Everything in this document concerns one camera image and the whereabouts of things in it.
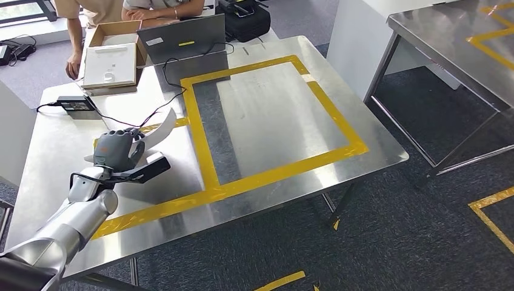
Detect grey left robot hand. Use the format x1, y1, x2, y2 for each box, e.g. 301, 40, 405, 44
92, 127, 147, 172

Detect white curved plastic part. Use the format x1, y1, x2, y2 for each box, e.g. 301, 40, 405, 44
83, 107, 178, 166

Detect stainless steel workbench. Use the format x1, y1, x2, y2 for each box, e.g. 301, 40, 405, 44
4, 35, 410, 291
363, 0, 514, 176

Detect black power adapter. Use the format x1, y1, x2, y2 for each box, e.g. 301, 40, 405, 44
56, 95, 102, 121

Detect white flat box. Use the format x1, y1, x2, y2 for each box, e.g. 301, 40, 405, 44
81, 42, 138, 90

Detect white cabinet panel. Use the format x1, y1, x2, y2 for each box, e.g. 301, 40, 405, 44
325, 0, 463, 102
0, 80, 38, 188

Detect person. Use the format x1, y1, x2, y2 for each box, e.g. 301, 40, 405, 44
121, 0, 206, 22
54, 0, 125, 81

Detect brown cardboard box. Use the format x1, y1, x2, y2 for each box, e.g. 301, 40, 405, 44
81, 20, 148, 98

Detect grey laptop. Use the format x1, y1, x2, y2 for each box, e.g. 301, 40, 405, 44
136, 14, 231, 67

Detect black bag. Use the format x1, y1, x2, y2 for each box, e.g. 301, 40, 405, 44
216, 0, 272, 44

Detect yellow floor tape square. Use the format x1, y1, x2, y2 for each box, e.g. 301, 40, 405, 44
467, 186, 514, 255
253, 270, 322, 291

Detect black adapter cable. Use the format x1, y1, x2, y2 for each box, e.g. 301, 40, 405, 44
94, 42, 236, 129

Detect black chargers with cables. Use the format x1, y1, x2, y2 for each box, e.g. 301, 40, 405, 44
0, 35, 38, 67

